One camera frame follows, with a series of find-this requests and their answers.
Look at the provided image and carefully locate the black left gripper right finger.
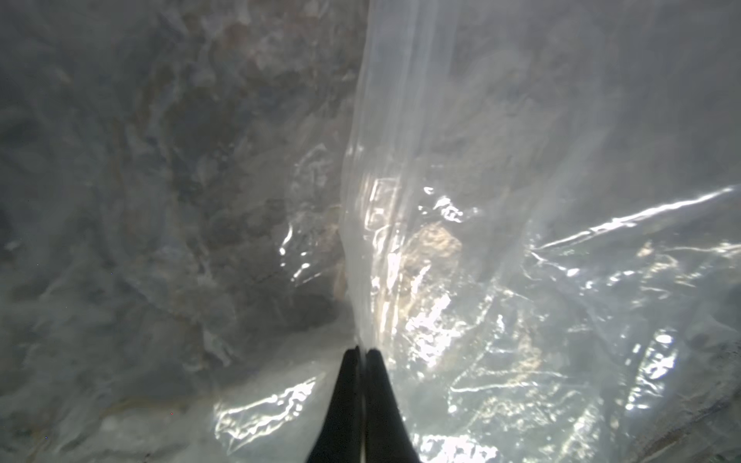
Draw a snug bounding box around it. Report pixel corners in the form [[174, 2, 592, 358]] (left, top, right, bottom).
[[363, 349, 421, 463]]

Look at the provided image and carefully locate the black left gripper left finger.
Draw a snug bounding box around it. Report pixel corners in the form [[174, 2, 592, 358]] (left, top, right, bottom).
[[307, 347, 363, 463]]

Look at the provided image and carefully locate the clear plastic vacuum bag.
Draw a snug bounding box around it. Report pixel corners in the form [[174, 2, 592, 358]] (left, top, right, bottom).
[[1, 1, 740, 462]]

